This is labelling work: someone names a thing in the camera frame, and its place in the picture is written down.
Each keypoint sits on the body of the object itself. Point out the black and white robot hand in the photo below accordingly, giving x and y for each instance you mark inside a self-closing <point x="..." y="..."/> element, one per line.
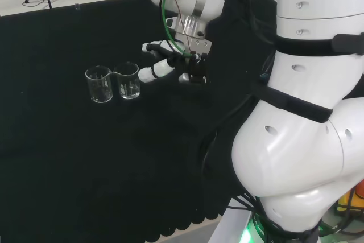
<point x="196" y="66"/>

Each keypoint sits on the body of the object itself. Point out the clear glass beaker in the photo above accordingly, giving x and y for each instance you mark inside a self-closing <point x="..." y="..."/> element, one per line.
<point x="127" y="89"/>
<point x="98" y="95"/>

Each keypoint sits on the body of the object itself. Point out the clear cloth clip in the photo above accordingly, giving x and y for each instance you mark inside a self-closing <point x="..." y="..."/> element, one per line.
<point x="77" y="6"/>

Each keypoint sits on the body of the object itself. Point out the black bench cloth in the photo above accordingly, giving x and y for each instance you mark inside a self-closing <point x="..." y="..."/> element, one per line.
<point x="71" y="154"/>

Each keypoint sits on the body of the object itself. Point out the pale base platform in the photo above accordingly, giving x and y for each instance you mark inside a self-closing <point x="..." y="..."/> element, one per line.
<point x="230" y="228"/>

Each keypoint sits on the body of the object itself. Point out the yellow stop button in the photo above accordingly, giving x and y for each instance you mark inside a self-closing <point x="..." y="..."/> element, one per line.
<point x="345" y="201"/>

